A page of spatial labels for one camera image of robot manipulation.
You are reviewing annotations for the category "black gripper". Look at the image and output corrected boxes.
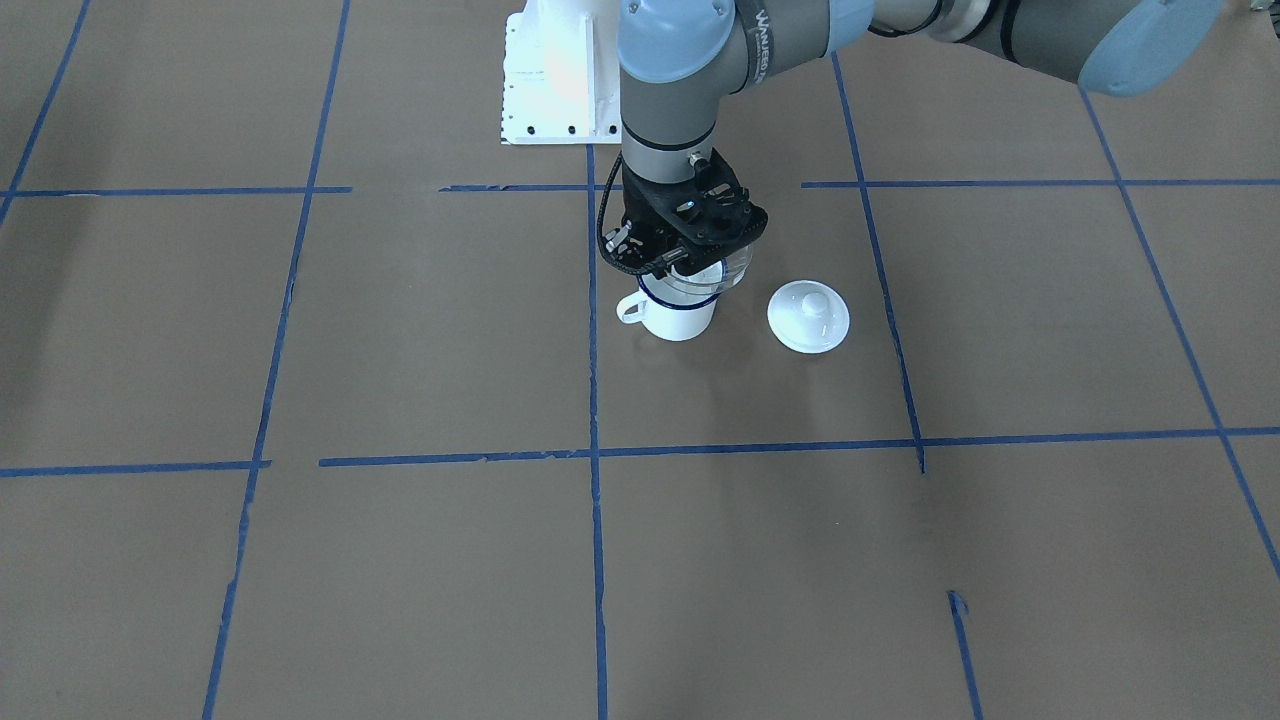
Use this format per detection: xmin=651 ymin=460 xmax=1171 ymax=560
xmin=620 ymin=176 xmax=696 ymax=263

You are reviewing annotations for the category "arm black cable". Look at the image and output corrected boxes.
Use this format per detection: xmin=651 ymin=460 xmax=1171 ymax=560
xmin=598 ymin=178 xmax=691 ymax=279

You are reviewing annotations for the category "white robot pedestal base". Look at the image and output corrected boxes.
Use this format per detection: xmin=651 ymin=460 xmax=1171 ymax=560
xmin=500 ymin=1 xmax=622 ymax=146

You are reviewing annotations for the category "clear glass funnel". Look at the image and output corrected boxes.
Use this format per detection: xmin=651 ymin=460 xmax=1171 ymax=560
xmin=652 ymin=246 xmax=754 ymax=307

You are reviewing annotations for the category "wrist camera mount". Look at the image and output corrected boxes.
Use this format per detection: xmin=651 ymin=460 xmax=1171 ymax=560
xmin=655 ymin=150 xmax=769 ymax=275

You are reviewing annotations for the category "white enamel cup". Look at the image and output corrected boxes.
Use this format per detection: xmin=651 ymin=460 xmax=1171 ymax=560
xmin=614 ymin=274 xmax=719 ymax=342

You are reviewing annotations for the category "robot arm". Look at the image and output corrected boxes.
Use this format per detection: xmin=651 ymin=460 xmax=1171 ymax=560
xmin=596 ymin=1 xmax=1222 ymax=275

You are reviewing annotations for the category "white cup lid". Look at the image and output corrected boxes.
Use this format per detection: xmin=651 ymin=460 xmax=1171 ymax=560
xmin=765 ymin=281 xmax=851 ymax=354

